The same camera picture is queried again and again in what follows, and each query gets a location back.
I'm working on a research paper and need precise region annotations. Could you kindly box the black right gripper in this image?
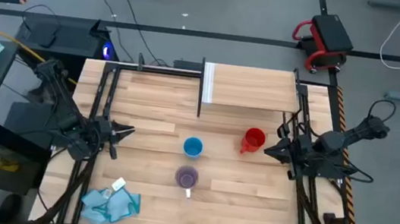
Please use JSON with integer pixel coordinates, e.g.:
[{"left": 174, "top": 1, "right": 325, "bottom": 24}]
[{"left": 260, "top": 128, "right": 315, "bottom": 182}]

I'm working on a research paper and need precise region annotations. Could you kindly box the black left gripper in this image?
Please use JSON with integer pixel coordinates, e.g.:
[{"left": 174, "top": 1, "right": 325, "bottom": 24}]
[{"left": 88, "top": 115, "right": 137, "bottom": 162}]

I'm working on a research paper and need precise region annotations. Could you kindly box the red plastic mug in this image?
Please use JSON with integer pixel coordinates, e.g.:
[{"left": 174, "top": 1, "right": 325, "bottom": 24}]
[{"left": 238, "top": 125, "right": 268, "bottom": 157}]

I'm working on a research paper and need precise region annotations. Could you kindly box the blue plastic cup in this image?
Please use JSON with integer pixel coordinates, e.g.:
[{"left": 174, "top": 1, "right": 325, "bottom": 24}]
[{"left": 181, "top": 135, "right": 206, "bottom": 160}]

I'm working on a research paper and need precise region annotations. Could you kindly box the purple mug with white handle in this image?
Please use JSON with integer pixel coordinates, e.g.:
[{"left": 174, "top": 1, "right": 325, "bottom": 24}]
[{"left": 172, "top": 163, "right": 202, "bottom": 200}]

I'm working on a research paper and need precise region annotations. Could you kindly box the wooden shelf with black legs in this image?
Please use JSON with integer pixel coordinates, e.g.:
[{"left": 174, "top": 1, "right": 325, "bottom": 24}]
[{"left": 194, "top": 55, "right": 304, "bottom": 131}]

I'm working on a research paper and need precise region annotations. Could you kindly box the white rectangular tag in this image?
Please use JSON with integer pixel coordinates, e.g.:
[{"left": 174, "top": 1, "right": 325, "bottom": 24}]
[{"left": 110, "top": 175, "right": 128, "bottom": 193}]

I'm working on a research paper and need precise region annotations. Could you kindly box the black yellow hazard tape strip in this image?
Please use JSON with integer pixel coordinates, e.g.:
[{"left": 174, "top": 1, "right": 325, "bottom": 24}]
[{"left": 319, "top": 86, "right": 380, "bottom": 224}]

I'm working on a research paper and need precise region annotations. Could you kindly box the light blue cloth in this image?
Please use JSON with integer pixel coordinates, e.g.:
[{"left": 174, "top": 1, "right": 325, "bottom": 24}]
[{"left": 77, "top": 183, "right": 143, "bottom": 224}]

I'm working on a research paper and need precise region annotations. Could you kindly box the black table clamp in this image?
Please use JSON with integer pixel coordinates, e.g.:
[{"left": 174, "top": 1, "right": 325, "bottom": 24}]
[{"left": 322, "top": 211, "right": 347, "bottom": 224}]

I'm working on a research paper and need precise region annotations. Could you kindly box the black computer tower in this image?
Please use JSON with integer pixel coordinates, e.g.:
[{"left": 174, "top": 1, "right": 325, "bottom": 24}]
[{"left": 12, "top": 9, "right": 123, "bottom": 77}]

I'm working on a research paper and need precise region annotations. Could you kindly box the yellow object under desk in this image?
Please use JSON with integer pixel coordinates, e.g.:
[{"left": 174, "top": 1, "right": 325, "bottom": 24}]
[{"left": 0, "top": 157, "right": 22, "bottom": 174}]

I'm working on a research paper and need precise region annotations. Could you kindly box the red and black roller stool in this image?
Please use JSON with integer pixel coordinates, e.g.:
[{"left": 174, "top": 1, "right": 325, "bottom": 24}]
[{"left": 287, "top": 9, "right": 358, "bottom": 79}]

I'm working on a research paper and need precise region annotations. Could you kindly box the black metal rig frame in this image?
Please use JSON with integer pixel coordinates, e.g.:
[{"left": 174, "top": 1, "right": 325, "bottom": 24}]
[{"left": 29, "top": 38, "right": 381, "bottom": 224}]

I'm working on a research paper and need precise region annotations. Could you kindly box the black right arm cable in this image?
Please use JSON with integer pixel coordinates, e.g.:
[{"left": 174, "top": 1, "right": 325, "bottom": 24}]
[{"left": 365, "top": 97, "right": 398, "bottom": 131}]

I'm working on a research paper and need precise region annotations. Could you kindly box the long black floor cable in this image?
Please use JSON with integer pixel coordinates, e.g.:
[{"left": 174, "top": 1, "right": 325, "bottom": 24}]
[{"left": 104, "top": 0, "right": 178, "bottom": 68}]

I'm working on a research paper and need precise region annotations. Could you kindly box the black floor cable strip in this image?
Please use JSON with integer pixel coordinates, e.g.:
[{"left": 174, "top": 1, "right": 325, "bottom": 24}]
[{"left": 0, "top": 5, "right": 400, "bottom": 65}]

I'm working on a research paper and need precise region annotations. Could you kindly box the yellow cable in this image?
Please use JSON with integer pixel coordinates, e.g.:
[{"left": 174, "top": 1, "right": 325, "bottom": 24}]
[{"left": 0, "top": 23, "right": 85, "bottom": 87}]

